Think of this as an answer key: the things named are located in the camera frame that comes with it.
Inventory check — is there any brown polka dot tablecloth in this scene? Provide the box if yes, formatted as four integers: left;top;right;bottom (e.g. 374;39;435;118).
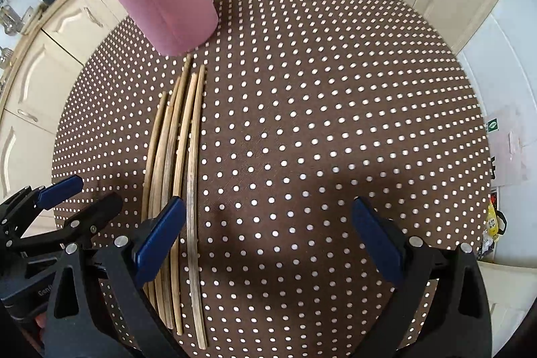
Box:
51;0;493;358

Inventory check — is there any wooden chopstick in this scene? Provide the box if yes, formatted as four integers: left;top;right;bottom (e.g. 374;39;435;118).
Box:
170;73;197;335
147;101;175;311
161;54;192;333
187;65;207;350
152;80;180;329
141;91;169;300

